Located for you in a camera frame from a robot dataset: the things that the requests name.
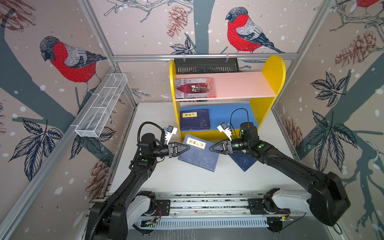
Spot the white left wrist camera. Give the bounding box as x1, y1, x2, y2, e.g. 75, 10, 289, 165
165, 126, 178, 145

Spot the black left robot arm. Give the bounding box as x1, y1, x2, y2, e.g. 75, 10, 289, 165
85, 122, 190, 240

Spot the white wire mesh basket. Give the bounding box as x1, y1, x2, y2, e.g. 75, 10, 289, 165
75, 73, 128, 138

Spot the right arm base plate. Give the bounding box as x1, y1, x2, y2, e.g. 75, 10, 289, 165
247, 198, 291, 215

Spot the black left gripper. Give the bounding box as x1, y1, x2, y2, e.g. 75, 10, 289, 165
151, 142, 189, 160

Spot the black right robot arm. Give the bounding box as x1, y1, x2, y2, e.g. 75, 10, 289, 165
210, 122, 351, 227

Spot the red illustrated book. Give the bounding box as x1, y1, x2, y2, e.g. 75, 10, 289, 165
175, 78, 217, 100

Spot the black perforated tray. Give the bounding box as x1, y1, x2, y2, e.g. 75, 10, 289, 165
175, 58, 239, 74

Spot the aluminium top crossbar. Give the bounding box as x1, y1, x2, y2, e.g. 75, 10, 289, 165
113, 53, 299, 63

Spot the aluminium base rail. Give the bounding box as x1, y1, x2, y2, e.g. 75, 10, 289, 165
86, 191, 328, 230

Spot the navy book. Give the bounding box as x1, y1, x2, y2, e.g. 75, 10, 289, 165
180, 109, 211, 131
230, 152, 256, 172
178, 134, 219, 172

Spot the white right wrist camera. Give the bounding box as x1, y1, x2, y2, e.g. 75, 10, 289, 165
217, 122, 233, 141

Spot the yellow shelf with coloured boards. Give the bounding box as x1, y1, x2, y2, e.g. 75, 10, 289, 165
170, 56, 286, 141

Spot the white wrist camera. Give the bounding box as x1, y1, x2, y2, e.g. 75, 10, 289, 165
165, 126, 178, 145
217, 122, 233, 141

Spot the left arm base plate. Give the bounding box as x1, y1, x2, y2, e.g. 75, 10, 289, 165
142, 200, 171, 217

